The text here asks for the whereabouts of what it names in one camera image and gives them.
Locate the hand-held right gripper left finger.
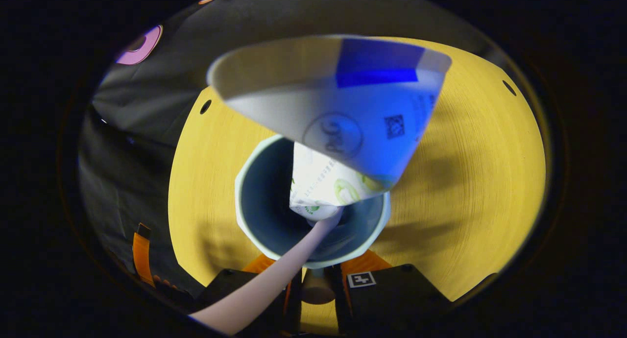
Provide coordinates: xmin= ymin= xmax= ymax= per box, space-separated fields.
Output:
xmin=195 ymin=253 xmax=303 ymax=336

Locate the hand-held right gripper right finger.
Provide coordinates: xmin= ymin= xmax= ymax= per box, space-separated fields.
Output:
xmin=335 ymin=249 xmax=454 ymax=336

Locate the pale pink toothbrush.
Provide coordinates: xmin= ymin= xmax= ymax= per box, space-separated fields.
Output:
xmin=188 ymin=208 xmax=344 ymax=337

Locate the light blue cup wooden handle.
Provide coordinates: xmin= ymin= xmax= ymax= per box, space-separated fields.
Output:
xmin=235 ymin=134 xmax=392 ymax=306

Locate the white toothpaste tube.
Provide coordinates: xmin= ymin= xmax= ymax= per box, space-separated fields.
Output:
xmin=206 ymin=34 xmax=453 ymax=222

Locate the wooden desktop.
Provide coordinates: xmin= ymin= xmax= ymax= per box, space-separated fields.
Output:
xmin=168 ymin=36 xmax=547 ymax=337

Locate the black backdrop cloth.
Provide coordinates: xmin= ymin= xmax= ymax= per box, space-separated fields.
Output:
xmin=77 ymin=0 xmax=490 ymax=299

